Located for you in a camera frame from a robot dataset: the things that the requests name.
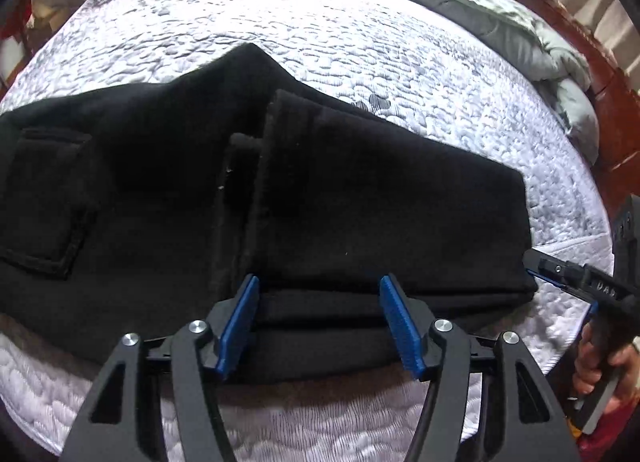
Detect right hand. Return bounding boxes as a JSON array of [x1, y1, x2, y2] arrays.
[[573, 322, 639, 414]]

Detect clothes rack with garments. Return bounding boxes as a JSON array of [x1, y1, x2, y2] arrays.
[[1, 0, 52, 96]]

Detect beige curtain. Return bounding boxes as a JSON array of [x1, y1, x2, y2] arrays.
[[555, 0, 640, 92]]

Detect red wooden headboard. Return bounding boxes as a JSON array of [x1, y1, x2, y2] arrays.
[[516, 0, 639, 217]]

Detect grey quilted mattress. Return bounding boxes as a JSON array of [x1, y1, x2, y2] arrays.
[[1, 0, 613, 461]]

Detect black pants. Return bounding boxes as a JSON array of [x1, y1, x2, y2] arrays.
[[1, 44, 536, 382]]

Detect green grey comforter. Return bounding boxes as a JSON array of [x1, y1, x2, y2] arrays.
[[411, 0, 600, 164]]

